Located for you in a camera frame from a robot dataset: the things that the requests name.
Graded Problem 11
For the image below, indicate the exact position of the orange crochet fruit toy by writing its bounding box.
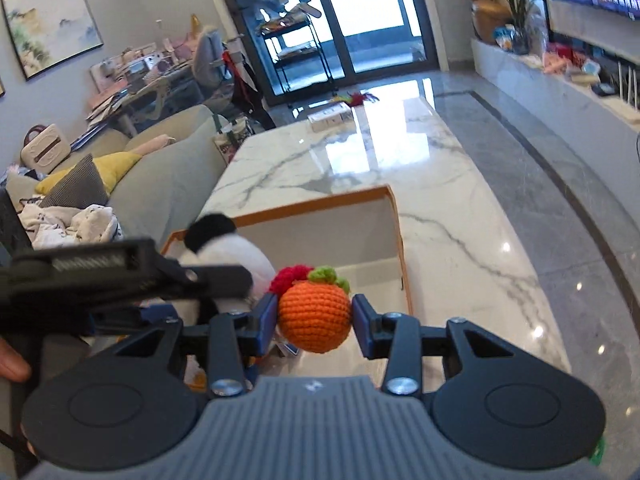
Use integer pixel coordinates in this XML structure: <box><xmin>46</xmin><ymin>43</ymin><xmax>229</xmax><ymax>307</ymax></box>
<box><xmin>269</xmin><ymin>264</ymin><xmax>352</xmax><ymax>354</ymax></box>

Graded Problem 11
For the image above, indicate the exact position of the white black plush toy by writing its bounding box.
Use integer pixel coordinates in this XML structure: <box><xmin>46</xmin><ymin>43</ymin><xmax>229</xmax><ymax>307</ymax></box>
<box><xmin>174</xmin><ymin>214</ymin><xmax>276</xmax><ymax>326</ymax></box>

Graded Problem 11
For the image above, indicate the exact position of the person's left hand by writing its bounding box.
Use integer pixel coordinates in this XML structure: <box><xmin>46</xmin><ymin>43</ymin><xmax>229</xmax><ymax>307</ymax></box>
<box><xmin>0</xmin><ymin>338</ymin><xmax>32</xmax><ymax>382</ymax></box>

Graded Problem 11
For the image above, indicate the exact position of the white patterned blanket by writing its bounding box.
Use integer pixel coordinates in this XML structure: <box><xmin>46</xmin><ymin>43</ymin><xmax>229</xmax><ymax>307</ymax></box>
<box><xmin>18</xmin><ymin>204</ymin><xmax>122</xmax><ymax>249</ymax></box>

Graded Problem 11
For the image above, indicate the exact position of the orange cardboard storage box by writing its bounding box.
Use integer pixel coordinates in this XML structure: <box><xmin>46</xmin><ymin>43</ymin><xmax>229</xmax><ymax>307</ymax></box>
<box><xmin>160</xmin><ymin>184</ymin><xmax>416</xmax><ymax>386</ymax></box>

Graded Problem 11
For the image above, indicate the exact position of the grey checked cushion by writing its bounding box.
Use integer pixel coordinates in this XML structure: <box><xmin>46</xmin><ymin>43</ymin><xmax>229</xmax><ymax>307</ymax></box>
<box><xmin>36</xmin><ymin>155</ymin><xmax>108</xmax><ymax>209</ymax></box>

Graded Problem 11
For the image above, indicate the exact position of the yellow cushion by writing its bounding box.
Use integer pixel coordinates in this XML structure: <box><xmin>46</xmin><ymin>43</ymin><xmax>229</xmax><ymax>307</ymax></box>
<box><xmin>34</xmin><ymin>150</ymin><xmax>143</xmax><ymax>196</ymax></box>

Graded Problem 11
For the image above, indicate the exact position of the white handbag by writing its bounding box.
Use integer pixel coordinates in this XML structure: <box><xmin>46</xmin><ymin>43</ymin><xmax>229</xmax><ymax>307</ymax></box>
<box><xmin>21</xmin><ymin>124</ymin><xmax>72</xmax><ymax>174</ymax></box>

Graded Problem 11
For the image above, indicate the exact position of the grey fabric sofa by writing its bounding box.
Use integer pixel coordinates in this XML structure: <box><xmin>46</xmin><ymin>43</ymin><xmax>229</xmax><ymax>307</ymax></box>
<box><xmin>1</xmin><ymin>105</ymin><xmax>228</xmax><ymax>252</ymax></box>

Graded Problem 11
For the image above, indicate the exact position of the cluttered desk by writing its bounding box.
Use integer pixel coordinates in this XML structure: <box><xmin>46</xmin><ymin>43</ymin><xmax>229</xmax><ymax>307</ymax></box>
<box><xmin>70</xmin><ymin>39</ymin><xmax>204</xmax><ymax>152</ymax></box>

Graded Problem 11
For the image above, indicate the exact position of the small white box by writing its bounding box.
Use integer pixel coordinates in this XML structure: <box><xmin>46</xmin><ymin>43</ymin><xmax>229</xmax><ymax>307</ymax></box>
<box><xmin>307</xmin><ymin>102</ymin><xmax>352</xmax><ymax>132</ymax></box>

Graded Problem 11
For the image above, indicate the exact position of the framed landscape painting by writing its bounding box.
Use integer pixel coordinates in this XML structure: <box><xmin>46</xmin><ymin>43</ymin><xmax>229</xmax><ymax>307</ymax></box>
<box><xmin>1</xmin><ymin>0</ymin><xmax>103</xmax><ymax>80</ymax></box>

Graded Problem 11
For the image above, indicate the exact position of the white marble tv console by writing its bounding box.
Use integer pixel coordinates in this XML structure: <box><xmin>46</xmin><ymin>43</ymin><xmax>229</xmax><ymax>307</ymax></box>
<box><xmin>471</xmin><ymin>39</ymin><xmax>639</xmax><ymax>221</ymax></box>

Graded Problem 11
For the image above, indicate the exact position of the black metal shelf cart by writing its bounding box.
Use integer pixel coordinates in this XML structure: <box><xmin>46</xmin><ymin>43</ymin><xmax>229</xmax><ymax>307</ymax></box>
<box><xmin>257</xmin><ymin>6</ymin><xmax>337</xmax><ymax>96</ymax></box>

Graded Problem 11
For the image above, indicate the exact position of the glass sliding door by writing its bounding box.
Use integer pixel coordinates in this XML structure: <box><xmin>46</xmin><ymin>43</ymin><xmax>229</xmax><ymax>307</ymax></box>
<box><xmin>224</xmin><ymin>0</ymin><xmax>439</xmax><ymax>105</ymax></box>

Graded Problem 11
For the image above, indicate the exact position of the potted green plant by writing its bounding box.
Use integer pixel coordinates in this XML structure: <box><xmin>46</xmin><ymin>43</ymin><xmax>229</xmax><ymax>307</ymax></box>
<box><xmin>497</xmin><ymin>0</ymin><xmax>547</xmax><ymax>57</ymax></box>

